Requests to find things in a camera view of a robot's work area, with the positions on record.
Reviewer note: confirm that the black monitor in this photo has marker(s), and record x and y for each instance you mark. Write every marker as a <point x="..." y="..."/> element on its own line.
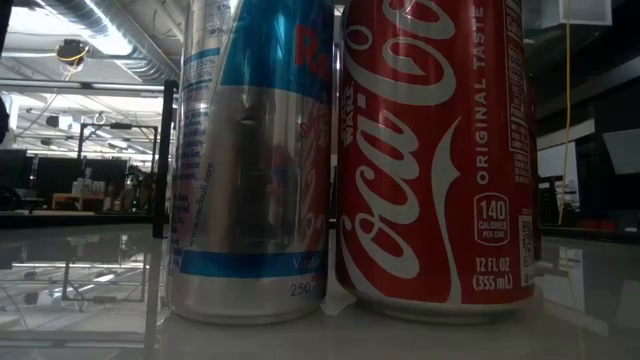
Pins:
<point x="12" y="167"/>

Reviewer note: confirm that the small wooden stand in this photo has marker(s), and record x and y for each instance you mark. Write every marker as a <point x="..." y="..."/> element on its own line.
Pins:
<point x="65" y="197"/>

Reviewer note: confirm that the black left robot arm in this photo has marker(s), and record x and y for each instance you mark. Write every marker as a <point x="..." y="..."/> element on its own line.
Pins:
<point x="3" y="20"/>

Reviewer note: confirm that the white hanging panel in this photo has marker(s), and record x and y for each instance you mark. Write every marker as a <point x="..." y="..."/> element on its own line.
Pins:
<point x="575" y="12"/>

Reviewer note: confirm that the small Red Bull can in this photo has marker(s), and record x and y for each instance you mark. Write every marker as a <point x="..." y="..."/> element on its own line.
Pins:
<point x="250" y="175"/>

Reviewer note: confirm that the black equipment rack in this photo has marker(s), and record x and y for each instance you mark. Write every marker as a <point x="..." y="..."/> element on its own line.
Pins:
<point x="555" y="200"/>

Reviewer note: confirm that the distant black rig frame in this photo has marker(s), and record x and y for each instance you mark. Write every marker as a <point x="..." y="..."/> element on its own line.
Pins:
<point x="120" y="126"/>

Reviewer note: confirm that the grey panel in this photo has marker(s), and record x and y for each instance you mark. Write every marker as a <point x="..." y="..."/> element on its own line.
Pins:
<point x="625" y="150"/>

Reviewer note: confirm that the silver ventilation duct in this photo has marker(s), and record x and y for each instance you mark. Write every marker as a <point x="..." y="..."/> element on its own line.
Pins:
<point x="100" y="25"/>

